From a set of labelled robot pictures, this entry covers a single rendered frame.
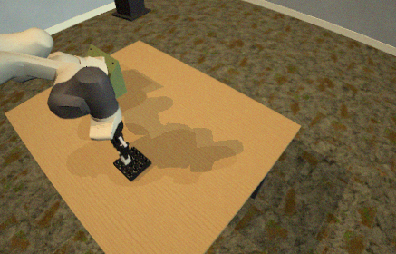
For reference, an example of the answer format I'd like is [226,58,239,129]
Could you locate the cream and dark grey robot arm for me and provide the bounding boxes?
[0,27,122,141]

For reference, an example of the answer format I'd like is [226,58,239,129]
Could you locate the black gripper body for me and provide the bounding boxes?
[113,120,123,143]

